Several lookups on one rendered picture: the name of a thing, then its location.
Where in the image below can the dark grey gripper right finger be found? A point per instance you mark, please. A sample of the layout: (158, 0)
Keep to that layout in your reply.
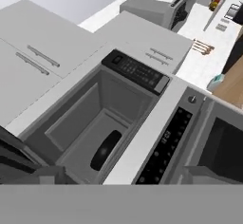
(197, 174)

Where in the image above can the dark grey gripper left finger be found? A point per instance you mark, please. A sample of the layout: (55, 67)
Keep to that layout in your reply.
(47, 174)

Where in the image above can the white microwave oven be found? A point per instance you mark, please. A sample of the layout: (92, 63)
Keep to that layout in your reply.
(79, 123)

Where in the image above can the black round microwave turntable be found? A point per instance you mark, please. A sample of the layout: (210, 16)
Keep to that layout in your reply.
(105, 150)

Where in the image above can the narrow white cupboard door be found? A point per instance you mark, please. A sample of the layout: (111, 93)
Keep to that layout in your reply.
(19, 88)

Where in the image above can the large white cupboard door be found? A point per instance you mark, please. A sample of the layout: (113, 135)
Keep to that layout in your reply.
(47, 28)

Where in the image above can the grey oven with black panel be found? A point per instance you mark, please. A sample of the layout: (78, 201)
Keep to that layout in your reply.
(167, 145)

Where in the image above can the teal small container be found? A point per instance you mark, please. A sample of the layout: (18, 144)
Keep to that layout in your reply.
(215, 82)

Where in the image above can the brown hanging kitchen tools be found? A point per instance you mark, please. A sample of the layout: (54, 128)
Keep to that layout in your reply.
(203, 47)

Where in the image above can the black small appliance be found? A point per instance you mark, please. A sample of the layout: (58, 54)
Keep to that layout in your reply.
(233, 11)

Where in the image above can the red and yellow item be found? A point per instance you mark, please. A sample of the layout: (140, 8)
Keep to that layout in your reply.
(214, 3)

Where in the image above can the grey range hood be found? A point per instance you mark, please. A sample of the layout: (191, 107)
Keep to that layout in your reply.
(148, 9)

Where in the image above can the small white wall cupboard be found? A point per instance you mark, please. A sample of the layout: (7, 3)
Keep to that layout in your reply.
(139, 34)

